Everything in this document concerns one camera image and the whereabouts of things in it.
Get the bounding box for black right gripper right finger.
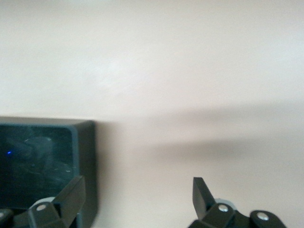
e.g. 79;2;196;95
188;176;286;228

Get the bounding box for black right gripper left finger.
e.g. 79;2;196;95
0;175;86;228

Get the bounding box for black plastic box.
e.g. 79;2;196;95
0;115;100;228

